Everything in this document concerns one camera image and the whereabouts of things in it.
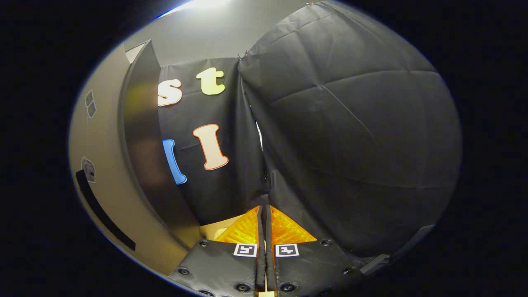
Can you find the grey double-door shoe cabinet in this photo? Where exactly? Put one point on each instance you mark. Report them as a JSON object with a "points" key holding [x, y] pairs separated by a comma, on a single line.
{"points": [[144, 144]]}

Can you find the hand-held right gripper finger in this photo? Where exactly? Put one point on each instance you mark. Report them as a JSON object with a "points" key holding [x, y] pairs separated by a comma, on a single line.
{"points": [[270, 264], [260, 264]]}

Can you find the black backdrop cloth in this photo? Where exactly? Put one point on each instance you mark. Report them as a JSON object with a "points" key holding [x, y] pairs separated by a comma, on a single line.
{"points": [[350, 123]]}

